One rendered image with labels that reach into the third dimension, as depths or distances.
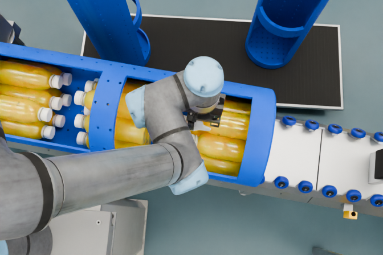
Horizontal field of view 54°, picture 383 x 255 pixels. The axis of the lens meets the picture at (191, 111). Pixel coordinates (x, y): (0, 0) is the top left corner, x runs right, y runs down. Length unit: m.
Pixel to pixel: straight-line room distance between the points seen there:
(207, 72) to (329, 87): 1.61
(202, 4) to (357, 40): 1.00
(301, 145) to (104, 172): 0.89
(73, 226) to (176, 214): 1.24
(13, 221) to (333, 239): 2.00
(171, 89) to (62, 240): 0.47
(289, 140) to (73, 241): 0.74
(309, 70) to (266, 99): 1.26
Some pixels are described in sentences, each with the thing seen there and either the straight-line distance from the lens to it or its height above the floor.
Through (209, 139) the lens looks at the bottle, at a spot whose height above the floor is 1.15.
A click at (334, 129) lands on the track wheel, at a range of 1.29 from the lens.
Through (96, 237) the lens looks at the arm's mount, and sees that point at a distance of 0.97.
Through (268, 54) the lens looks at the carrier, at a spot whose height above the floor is 0.16.
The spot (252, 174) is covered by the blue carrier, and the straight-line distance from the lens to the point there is 1.01.
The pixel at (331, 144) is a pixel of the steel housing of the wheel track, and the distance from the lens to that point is 1.34.
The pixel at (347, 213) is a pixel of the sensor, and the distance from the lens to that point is 1.33.
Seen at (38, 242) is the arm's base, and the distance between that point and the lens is 0.95.
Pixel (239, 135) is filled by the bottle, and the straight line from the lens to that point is 1.02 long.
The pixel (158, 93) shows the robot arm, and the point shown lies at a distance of 0.71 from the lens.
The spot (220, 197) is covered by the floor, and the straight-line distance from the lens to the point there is 2.17.
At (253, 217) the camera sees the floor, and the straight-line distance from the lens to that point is 2.19.
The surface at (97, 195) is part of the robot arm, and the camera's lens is 0.52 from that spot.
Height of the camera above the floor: 2.16
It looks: 75 degrees down
